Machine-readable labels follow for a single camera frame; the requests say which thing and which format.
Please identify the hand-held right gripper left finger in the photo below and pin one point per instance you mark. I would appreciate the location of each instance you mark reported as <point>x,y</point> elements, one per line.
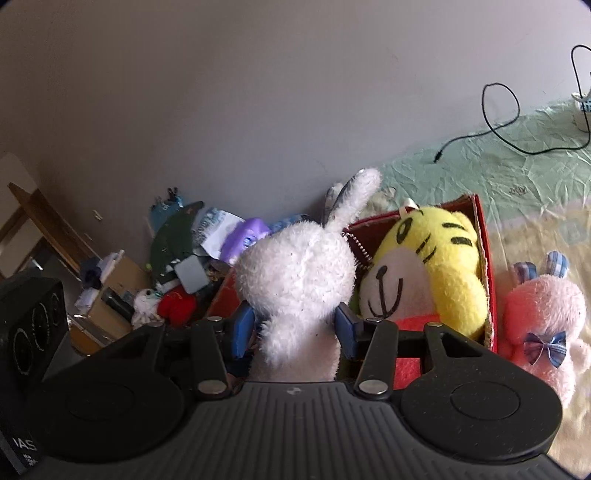
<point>240,327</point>

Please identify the white power strip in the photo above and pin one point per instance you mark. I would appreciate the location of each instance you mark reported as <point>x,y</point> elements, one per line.
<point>581,120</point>

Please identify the grey square box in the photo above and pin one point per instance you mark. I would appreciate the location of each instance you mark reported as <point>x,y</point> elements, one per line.
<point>189,274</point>

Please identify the wooden board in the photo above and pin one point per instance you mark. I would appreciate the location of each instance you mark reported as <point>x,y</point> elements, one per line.
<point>46,221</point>

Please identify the white blue patterned packet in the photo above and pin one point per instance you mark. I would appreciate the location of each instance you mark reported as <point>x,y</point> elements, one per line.
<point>217,230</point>

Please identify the yellow tiger plush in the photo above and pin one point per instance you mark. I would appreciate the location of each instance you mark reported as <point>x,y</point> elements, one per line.
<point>443,240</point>

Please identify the pink plush rabbit plaid ears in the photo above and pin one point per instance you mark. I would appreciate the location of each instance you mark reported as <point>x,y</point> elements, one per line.
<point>545,304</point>

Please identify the red plush toy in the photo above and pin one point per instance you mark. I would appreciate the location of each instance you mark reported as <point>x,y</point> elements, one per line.
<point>178,307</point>

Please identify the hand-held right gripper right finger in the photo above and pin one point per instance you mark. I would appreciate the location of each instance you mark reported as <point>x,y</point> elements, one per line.
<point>346,330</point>

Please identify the small white plush toy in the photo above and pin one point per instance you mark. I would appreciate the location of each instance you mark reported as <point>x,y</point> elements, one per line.
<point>145,307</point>

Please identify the red cardboard box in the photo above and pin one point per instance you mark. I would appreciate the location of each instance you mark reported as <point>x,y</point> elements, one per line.
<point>369,228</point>

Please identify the white long-eared plush bunny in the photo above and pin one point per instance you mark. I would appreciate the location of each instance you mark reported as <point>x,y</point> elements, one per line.
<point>295,272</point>

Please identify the purple tissue pack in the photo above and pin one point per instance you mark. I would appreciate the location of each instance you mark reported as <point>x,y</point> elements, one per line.
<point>249,235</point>

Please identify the brown cardboard box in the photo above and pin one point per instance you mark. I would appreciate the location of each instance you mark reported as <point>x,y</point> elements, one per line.
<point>124,281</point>

